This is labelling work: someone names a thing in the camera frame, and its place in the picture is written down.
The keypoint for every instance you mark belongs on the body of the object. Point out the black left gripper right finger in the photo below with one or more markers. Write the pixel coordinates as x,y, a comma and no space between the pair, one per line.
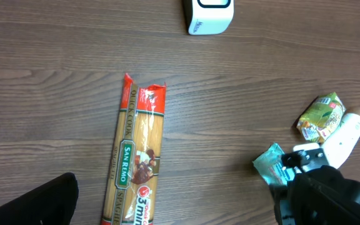
335,201

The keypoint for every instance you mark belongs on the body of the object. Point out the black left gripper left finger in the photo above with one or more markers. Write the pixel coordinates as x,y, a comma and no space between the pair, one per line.
51,203

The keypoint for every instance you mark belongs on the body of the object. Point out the white Pantene tube gold cap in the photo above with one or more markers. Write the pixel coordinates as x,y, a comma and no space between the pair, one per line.
340,144

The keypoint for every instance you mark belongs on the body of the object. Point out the teal snack packet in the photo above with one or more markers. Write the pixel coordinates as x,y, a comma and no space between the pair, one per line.
269,165

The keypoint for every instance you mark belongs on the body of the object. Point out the red spaghetti packet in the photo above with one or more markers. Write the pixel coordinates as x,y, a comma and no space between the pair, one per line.
130,196

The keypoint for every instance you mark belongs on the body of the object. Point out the green snack packet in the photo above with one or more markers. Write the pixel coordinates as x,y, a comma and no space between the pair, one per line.
321,118

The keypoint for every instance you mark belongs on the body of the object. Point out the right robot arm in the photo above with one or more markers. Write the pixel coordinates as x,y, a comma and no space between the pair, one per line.
282,208

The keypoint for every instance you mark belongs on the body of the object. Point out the white barcode scanner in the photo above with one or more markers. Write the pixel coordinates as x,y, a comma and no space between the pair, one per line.
207,17

